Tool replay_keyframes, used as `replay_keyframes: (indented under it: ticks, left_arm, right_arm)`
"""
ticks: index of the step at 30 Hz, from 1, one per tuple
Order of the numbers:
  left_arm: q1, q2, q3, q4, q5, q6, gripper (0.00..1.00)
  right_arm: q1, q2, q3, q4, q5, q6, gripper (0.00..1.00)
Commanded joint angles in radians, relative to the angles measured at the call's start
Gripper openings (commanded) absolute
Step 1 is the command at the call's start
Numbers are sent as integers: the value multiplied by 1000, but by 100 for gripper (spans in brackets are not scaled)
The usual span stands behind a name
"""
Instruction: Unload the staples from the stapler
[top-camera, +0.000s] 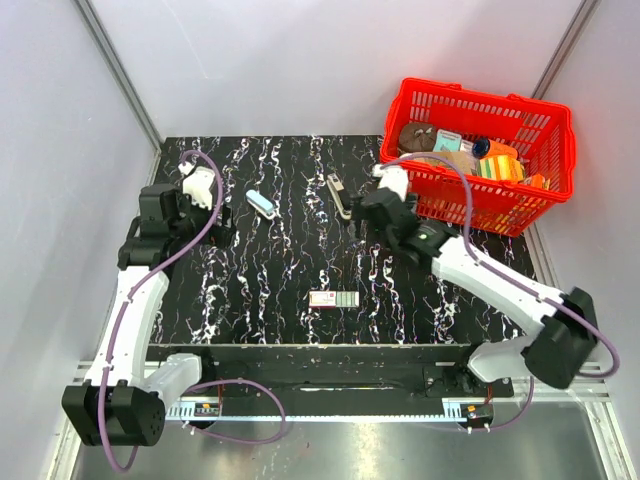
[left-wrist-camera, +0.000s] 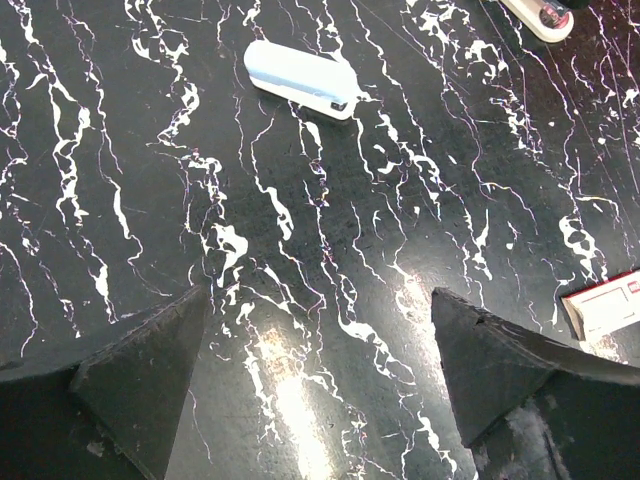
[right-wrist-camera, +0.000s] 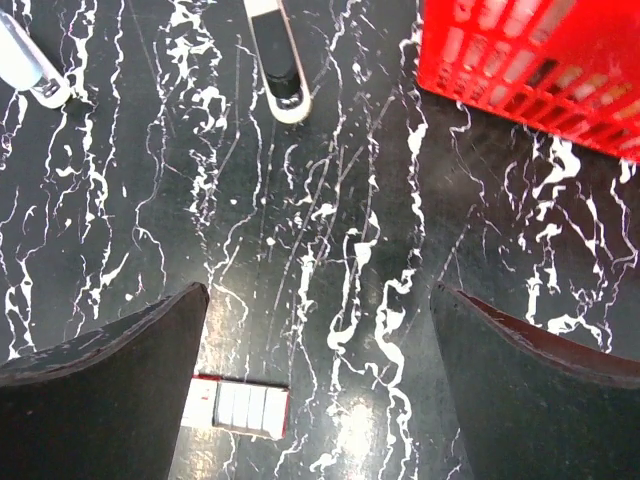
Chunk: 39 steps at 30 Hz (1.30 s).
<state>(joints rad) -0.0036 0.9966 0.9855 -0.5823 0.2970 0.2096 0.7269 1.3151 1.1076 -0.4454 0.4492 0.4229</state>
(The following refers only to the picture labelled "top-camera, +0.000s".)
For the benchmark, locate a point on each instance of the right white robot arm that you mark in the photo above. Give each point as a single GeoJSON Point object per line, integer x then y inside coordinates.
{"type": "Point", "coordinates": [558, 328]}

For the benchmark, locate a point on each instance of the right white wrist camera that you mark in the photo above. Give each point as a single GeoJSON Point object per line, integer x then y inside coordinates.
{"type": "Point", "coordinates": [393, 178]}

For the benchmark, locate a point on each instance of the yellow green sponge pack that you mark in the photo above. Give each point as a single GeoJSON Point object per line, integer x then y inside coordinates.
{"type": "Point", "coordinates": [501, 168]}

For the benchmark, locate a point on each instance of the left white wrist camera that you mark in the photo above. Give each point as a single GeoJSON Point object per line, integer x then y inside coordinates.
{"type": "Point", "coordinates": [197, 184]}

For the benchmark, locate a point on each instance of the brown round object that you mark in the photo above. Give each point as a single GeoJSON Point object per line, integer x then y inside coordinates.
{"type": "Point", "coordinates": [416, 137]}

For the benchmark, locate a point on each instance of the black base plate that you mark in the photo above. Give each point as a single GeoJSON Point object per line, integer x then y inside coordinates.
{"type": "Point", "coordinates": [347, 381]}

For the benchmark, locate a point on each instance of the cardboard box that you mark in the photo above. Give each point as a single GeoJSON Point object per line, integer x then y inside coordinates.
{"type": "Point", "coordinates": [464, 162]}

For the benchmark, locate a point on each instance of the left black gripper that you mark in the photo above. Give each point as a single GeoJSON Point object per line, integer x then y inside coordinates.
{"type": "Point", "coordinates": [222, 234]}

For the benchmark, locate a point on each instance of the orange small package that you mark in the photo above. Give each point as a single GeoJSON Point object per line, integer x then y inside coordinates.
{"type": "Point", "coordinates": [536, 181]}

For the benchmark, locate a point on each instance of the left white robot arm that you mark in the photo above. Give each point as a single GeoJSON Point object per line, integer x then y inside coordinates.
{"type": "Point", "coordinates": [117, 402]}

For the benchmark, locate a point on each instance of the staple box with staples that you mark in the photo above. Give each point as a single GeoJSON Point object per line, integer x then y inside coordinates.
{"type": "Point", "coordinates": [334, 299]}

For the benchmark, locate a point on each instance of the teal small box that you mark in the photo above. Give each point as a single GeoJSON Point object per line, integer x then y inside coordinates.
{"type": "Point", "coordinates": [447, 141]}

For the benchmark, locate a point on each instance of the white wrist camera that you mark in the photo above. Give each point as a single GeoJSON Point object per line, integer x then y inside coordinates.
{"type": "Point", "coordinates": [197, 184]}
{"type": "Point", "coordinates": [393, 178]}

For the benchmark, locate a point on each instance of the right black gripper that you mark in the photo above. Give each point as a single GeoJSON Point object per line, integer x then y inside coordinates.
{"type": "Point", "coordinates": [354, 202]}

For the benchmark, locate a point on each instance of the orange bottle blue cap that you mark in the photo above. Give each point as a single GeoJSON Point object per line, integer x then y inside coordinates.
{"type": "Point", "coordinates": [484, 147]}

